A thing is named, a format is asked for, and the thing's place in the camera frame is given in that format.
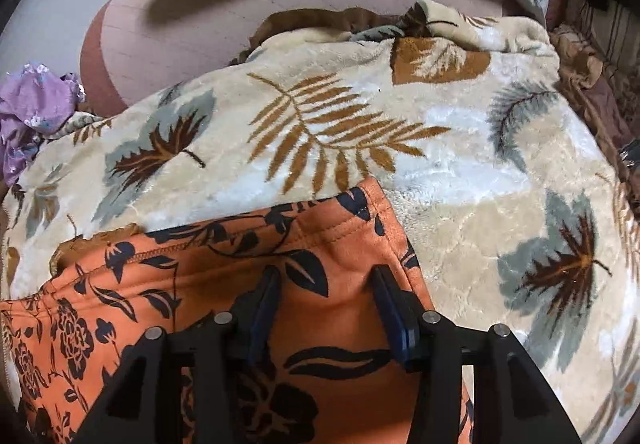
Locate purple floral crumpled garment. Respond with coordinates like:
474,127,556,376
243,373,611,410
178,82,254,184
1,63,85,186

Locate cream leaf pattern blanket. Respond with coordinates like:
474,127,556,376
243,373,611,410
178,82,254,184
1,0,639,443

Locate brown striped bedding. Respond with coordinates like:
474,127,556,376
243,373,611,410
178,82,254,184
550,0,639,215

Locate orange black floral garment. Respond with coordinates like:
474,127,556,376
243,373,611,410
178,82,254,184
1,179,431,443

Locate pink brown mattress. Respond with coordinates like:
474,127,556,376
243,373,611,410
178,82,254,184
80,0,559,116

